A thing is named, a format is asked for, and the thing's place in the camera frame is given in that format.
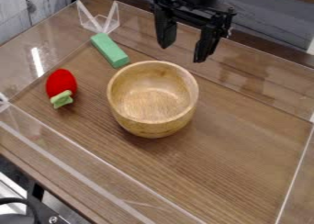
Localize green rectangular block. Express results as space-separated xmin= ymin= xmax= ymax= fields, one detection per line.
xmin=91 ymin=33 xmax=130 ymax=68

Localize black table leg bracket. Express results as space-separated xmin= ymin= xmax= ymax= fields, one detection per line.
xmin=27 ymin=182 xmax=69 ymax=224

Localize wooden bowl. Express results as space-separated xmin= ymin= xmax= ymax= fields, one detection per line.
xmin=107 ymin=61 xmax=199 ymax=139

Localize clear acrylic tray walls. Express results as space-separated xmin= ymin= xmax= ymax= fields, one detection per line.
xmin=0 ymin=6 xmax=314 ymax=224

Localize clear acrylic corner bracket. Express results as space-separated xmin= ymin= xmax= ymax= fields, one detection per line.
xmin=76 ymin=1 xmax=120 ymax=34

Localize red plush strawberry toy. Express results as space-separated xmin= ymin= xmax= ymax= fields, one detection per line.
xmin=45 ymin=69 xmax=77 ymax=109

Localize black cable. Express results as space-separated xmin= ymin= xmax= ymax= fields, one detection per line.
xmin=0 ymin=197 xmax=37 ymax=224

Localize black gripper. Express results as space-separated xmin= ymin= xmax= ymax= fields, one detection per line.
xmin=154 ymin=0 xmax=236 ymax=62

